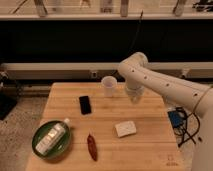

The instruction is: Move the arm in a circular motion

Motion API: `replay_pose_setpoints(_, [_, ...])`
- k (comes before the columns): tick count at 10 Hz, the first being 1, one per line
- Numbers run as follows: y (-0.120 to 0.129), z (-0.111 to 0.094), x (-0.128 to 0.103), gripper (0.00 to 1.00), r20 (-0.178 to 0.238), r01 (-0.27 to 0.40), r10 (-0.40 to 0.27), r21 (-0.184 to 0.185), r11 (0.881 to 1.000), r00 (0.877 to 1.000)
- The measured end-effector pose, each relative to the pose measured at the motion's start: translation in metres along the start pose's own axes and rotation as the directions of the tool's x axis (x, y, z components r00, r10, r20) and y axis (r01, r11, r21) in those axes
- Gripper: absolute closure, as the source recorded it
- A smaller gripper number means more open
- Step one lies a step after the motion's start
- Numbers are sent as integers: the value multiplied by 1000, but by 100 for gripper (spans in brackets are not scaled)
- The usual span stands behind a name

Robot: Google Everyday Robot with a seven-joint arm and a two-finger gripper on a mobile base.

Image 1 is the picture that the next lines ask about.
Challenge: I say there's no red chili pepper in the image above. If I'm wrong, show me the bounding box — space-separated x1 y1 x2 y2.
87 134 98 161

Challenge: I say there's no green round bowl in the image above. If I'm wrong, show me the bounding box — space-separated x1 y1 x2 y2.
31 120 73 160

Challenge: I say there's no black hanging cable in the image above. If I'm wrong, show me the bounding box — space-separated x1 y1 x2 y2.
109 9 145 77

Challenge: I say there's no black floor cable bundle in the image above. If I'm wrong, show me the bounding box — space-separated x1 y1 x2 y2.
171 106 202 149

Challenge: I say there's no blue box on floor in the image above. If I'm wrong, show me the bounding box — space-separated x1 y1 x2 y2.
168 111 183 128

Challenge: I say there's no black object at left edge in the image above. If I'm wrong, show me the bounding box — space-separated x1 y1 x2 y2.
0 92 17 120

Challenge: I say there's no black smartphone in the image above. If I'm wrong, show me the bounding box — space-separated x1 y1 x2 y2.
79 96 91 115

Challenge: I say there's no white rectangular sponge block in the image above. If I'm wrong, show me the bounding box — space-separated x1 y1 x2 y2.
115 121 137 138

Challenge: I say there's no white wall outlet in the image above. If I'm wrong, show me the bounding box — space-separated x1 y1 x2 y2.
91 71 98 78

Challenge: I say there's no translucent plastic cup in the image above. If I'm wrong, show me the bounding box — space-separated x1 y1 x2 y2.
101 76 117 97

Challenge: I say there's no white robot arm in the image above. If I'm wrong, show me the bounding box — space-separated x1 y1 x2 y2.
118 52 213 171

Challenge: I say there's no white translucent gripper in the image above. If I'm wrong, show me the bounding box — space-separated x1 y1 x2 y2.
125 87 144 103

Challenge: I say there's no white plastic bottle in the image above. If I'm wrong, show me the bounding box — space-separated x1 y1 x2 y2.
35 117 72 156

